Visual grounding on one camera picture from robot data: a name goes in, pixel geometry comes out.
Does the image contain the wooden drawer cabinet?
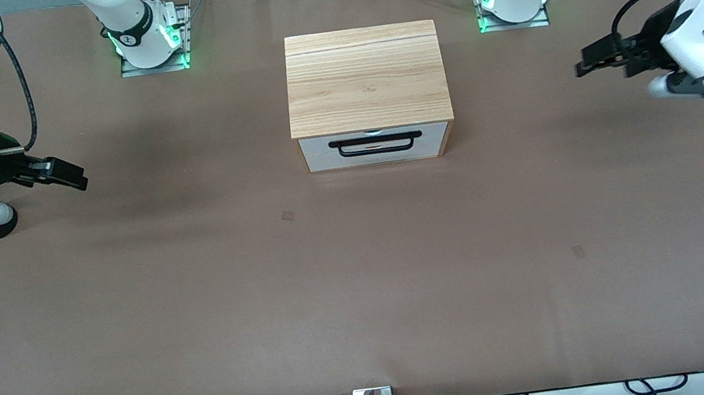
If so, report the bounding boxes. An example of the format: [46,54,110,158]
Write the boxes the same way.
[278,16,461,178]

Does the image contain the black drawer handle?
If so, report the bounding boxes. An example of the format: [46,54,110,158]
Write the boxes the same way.
[328,128,425,161]

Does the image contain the white drawer without handle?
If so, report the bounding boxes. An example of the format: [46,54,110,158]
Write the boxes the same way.
[305,137,450,176]

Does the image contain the black looped floor cable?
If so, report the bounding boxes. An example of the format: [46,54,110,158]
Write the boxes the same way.
[624,371,691,395]

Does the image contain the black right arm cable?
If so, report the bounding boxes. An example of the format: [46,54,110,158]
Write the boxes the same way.
[0,0,42,157]

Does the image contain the brown table cover sheet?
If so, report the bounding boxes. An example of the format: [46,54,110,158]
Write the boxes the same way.
[0,0,704,395]

